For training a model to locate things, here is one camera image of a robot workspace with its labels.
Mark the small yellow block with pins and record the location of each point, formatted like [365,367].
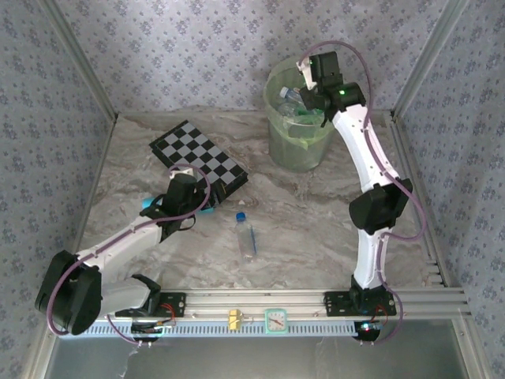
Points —
[235,319]

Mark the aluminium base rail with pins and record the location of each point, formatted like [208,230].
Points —
[256,302]

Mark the green plastic bin liner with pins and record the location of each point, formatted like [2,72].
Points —
[276,79]

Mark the aluminium frame post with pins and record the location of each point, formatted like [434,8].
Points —
[438,39]
[86,67]

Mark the clear bottle red purple label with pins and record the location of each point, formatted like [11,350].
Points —
[290,94]

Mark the clear bottle blue cap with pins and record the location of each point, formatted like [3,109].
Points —
[241,216]

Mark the aluminium side rail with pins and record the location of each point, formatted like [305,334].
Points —
[90,201]
[438,276]

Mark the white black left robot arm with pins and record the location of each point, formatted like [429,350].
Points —
[118,242]

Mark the grey mesh waste bin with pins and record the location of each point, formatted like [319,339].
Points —
[292,158]

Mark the grey metal panel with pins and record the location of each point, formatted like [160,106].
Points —
[276,355]

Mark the small teal clock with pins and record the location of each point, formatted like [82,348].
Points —
[276,321]

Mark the black grey folding chessboard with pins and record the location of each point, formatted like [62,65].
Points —
[193,154]

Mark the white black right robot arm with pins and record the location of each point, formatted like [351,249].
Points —
[363,150]

